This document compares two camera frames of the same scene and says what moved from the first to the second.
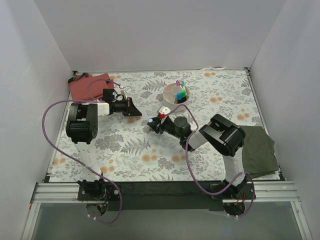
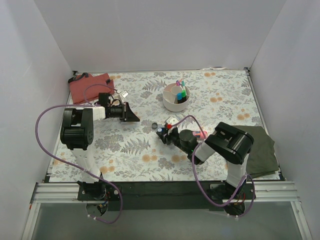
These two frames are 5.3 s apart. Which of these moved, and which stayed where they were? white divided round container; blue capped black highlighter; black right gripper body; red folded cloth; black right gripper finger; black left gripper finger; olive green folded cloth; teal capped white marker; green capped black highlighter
Moved: black left gripper finger; black right gripper finger; black right gripper body
Stayed: olive green folded cloth; teal capped white marker; red folded cloth; blue capped black highlighter; green capped black highlighter; white divided round container
